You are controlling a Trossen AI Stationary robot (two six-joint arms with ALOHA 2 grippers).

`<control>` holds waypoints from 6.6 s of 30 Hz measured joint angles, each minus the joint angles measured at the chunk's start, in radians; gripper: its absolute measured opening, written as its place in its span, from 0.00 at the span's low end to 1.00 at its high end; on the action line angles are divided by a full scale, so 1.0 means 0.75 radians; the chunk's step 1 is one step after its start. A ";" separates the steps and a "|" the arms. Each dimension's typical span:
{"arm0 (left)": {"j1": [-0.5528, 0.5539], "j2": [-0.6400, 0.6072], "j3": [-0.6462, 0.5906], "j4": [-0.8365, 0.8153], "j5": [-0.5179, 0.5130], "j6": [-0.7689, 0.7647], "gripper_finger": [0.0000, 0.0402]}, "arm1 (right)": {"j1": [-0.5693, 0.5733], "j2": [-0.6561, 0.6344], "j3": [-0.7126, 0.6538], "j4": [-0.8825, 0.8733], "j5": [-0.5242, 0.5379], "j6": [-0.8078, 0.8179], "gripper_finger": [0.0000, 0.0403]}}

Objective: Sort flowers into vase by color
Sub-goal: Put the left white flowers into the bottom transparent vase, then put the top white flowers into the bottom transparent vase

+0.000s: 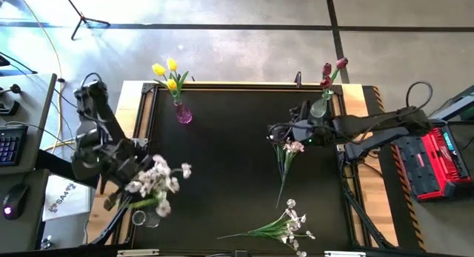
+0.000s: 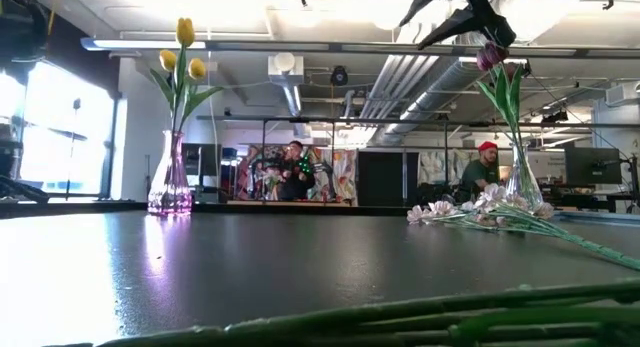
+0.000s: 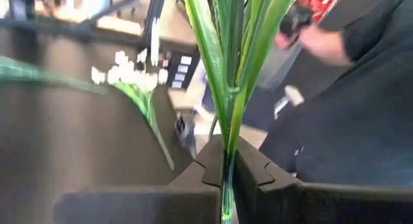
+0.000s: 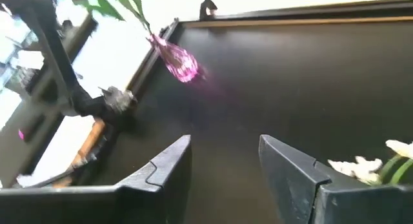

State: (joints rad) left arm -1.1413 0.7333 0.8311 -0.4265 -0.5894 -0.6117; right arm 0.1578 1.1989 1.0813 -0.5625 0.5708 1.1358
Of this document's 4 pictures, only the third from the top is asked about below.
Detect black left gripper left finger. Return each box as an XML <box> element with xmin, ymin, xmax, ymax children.
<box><xmin>53</xmin><ymin>135</ymin><xmax>226</xmax><ymax>224</ymax></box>

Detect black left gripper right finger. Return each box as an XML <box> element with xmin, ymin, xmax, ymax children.
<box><xmin>233</xmin><ymin>136</ymin><xmax>413</xmax><ymax>224</ymax></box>

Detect red black toolbox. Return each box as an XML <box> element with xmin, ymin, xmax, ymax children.
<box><xmin>299</xmin><ymin>0</ymin><xmax>341</xmax><ymax>23</ymax></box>

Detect black table frame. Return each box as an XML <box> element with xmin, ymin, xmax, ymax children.
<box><xmin>0</xmin><ymin>0</ymin><xmax>201</xmax><ymax>56</ymax></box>

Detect black box white labels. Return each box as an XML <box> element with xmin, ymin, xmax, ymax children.
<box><xmin>166</xmin><ymin>52</ymin><xmax>201</xmax><ymax>91</ymax></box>

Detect person's hand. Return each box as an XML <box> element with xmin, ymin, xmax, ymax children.
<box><xmin>274</xmin><ymin>23</ymin><xmax>316</xmax><ymax>52</ymax></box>

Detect black handheld device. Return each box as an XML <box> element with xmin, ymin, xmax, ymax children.
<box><xmin>279</xmin><ymin>6</ymin><xmax>314</xmax><ymax>37</ymax></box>

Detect person's forearm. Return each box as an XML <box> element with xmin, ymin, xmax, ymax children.
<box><xmin>299</xmin><ymin>23</ymin><xmax>352</xmax><ymax>67</ymax></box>

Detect person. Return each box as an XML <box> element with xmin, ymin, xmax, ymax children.
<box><xmin>257</xmin><ymin>0</ymin><xmax>413</xmax><ymax>189</ymax></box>

